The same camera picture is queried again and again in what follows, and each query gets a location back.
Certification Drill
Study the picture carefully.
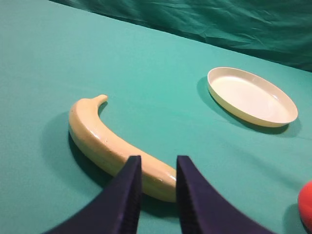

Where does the green backdrop cloth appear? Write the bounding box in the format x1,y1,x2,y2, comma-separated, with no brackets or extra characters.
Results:
62,0,312,71

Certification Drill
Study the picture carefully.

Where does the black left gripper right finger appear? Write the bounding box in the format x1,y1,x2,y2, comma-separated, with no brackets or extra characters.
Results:
176,156,272,234

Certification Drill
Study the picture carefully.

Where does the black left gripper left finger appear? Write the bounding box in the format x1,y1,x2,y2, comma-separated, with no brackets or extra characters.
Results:
47,156,142,234

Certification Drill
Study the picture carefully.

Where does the yellow plastic banana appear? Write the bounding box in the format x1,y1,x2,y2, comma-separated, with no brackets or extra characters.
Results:
68,95,176,202

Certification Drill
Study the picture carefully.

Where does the orange fruit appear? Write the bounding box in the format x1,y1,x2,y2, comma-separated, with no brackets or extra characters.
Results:
298,181,312,234

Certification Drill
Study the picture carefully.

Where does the yellow oval plate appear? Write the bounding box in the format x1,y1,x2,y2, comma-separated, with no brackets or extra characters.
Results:
207,67,298,128

